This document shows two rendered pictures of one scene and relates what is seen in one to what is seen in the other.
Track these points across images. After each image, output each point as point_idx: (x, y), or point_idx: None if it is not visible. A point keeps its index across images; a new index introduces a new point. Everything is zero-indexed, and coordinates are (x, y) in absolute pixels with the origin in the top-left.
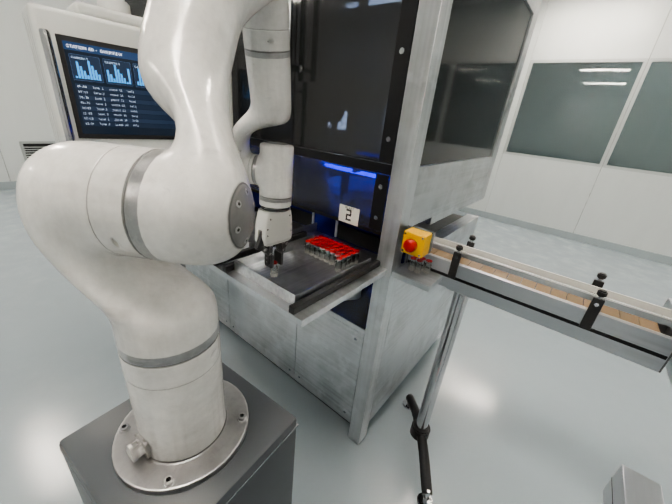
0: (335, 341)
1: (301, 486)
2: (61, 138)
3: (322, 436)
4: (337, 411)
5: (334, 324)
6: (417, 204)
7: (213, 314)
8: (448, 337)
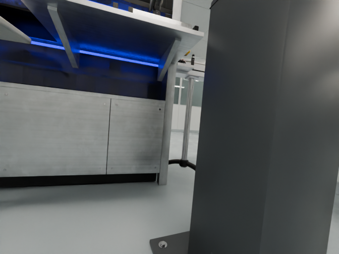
0: (145, 118)
1: (168, 208)
2: None
3: (148, 191)
4: (149, 171)
5: (144, 106)
6: None
7: None
8: (190, 101)
